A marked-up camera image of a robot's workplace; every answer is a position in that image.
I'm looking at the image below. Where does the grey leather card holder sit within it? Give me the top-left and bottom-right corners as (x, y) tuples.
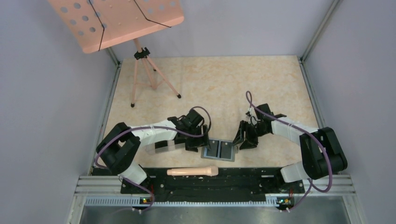
(201, 139), (239, 162)

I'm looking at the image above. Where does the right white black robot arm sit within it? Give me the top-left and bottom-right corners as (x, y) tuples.
(233, 104), (348, 192)

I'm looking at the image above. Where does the pink perforated music stand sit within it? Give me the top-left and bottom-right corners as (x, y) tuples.
(49, 0), (184, 107)

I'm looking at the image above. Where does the black cord on stand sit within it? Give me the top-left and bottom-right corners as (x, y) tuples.
(88, 0), (172, 52)

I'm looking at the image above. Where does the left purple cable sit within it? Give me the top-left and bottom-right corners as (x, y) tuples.
(94, 106), (212, 214)

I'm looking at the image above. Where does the black card left compartment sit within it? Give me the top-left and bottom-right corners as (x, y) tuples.
(154, 141), (169, 154)

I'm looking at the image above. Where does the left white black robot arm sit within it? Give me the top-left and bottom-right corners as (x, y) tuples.
(94, 106), (212, 193)

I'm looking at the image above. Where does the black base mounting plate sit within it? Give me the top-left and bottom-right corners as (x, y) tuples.
(92, 167), (338, 203)

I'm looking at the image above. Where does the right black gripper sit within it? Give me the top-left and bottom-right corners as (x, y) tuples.
(232, 120), (269, 150)

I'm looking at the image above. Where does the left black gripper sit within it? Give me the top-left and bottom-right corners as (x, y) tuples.
(185, 124), (211, 152)

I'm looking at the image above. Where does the pink toy microphone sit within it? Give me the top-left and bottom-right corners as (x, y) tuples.
(166, 166), (219, 176)

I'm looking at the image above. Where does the aluminium front rail frame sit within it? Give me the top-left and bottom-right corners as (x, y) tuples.
(68, 168), (366, 224)

